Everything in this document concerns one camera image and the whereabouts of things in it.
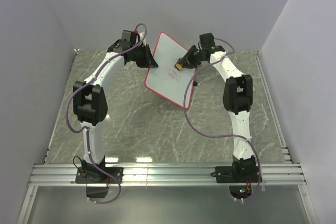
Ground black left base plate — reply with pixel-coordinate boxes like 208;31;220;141
75;167;124;184

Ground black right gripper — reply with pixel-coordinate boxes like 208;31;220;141
176;47;203;71

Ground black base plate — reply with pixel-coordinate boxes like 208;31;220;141
75;167;124;184
210;166;262;184

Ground aluminium rail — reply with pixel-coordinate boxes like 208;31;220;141
254;51;319;223
28;163;306;187

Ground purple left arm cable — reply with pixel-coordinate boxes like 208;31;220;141
65;23;148;205

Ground pink framed whiteboard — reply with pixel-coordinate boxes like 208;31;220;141
144;32;195;109

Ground aluminium right side rail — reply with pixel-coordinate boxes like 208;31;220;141
254;51;319;223

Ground aluminium front rail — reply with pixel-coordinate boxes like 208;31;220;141
28;163;306;187

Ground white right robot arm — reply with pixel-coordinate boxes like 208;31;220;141
175;33;258;182

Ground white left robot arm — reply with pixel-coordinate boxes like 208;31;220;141
66;35;158;183

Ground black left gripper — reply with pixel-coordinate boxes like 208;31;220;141
132;45;159;70

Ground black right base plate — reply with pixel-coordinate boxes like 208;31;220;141
210;166;262;184

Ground yellow bone-shaped eraser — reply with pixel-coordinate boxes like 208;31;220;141
174;63;183;71

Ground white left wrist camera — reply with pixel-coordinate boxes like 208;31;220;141
133;29;146;46

